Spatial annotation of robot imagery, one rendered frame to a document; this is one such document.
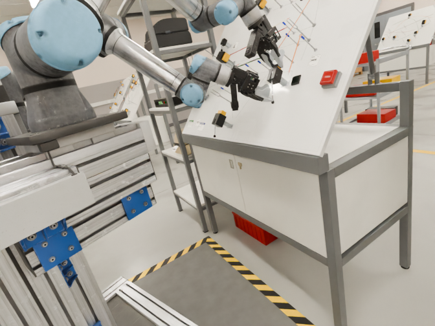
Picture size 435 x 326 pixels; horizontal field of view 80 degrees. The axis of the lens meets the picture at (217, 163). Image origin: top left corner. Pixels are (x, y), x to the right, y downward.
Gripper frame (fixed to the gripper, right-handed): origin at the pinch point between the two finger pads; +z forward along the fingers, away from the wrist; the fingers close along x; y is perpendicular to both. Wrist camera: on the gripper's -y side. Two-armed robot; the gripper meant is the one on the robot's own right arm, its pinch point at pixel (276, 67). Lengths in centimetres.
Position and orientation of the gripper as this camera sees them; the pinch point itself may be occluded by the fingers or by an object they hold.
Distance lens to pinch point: 120.2
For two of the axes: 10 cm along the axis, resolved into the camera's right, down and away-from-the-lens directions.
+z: 5.9, 6.9, 4.2
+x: -5.6, -0.3, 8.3
